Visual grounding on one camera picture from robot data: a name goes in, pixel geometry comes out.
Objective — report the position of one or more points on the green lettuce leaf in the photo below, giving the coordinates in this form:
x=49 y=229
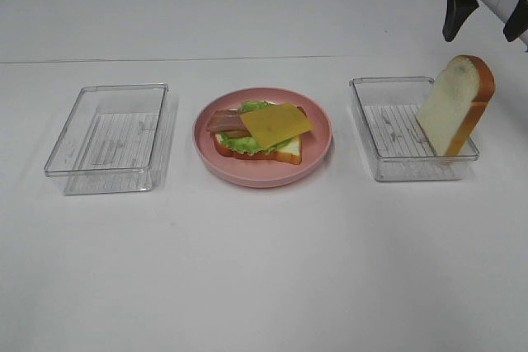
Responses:
x=249 y=145

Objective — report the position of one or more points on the bacon strip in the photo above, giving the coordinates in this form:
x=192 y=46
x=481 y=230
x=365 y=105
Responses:
x=239 y=133
x=226 y=120

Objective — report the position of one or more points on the left clear plastic tray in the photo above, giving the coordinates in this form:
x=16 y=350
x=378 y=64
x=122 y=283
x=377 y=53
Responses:
x=116 y=139

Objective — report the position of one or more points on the right clear plastic tray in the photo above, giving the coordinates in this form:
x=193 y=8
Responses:
x=384 y=109

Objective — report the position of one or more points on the pink round plate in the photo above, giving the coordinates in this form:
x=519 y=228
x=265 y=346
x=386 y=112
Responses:
x=264 y=173

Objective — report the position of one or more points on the bread slice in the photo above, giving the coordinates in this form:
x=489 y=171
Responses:
x=280 y=156
x=455 y=104

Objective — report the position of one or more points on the yellow cheese slice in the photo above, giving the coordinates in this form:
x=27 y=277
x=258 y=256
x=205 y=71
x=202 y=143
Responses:
x=275 y=124

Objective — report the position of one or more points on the clear plastic tray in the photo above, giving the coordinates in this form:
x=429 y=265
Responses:
x=116 y=139
x=384 y=109

